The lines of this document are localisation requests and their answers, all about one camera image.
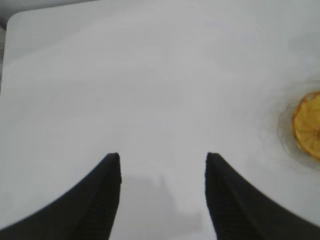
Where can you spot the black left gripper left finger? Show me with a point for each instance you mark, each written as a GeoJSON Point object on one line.
{"type": "Point", "coordinates": [82, 205]}

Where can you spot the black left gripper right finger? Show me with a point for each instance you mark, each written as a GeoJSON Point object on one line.
{"type": "Point", "coordinates": [237, 207]}

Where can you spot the yellow woven wicker basket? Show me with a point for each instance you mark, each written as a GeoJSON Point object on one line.
{"type": "Point", "coordinates": [308, 125]}

